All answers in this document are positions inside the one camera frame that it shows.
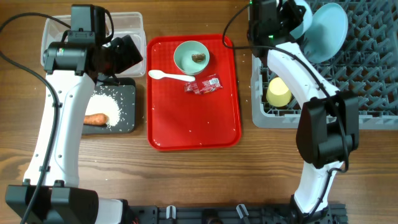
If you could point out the light blue plate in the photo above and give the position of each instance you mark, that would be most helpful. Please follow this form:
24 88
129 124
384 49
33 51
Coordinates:
326 34

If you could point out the clear plastic bin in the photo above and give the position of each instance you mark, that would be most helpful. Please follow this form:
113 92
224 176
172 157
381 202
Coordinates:
125 23

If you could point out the yellow cup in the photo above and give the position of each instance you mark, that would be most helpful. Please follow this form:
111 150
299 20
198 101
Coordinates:
278 94

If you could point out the red snack wrapper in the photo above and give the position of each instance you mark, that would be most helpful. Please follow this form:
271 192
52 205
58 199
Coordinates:
204 85

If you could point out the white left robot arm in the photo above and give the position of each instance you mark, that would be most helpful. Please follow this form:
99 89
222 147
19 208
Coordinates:
50 191

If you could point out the brown food scrap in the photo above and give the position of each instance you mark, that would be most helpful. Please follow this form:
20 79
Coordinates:
197 58

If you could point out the grey dishwasher rack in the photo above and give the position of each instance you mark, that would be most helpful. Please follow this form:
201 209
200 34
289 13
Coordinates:
366 64

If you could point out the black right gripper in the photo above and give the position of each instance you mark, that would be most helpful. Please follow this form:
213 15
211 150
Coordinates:
290 8

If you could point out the white rice pile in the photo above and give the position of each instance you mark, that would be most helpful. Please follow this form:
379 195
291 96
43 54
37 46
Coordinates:
106 105

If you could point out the black tray bin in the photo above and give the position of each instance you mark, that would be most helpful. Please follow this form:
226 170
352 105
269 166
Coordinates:
125 96

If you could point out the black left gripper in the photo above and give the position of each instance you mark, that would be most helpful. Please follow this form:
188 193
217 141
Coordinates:
130 55

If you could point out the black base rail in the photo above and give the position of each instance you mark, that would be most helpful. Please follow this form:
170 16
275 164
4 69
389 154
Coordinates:
266 214

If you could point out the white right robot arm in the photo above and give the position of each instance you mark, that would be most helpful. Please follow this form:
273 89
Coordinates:
328 129

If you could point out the red plastic tray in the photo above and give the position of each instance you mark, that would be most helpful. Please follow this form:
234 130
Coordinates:
178 120

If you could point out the light blue bowl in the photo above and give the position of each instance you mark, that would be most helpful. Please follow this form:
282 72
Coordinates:
307 20

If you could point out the white plastic spoon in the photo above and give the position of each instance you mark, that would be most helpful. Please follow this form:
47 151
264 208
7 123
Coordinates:
158 74

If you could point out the orange carrot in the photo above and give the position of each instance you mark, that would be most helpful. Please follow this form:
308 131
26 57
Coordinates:
98 119

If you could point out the green bowl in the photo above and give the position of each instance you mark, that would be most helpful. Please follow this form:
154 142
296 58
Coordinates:
183 57

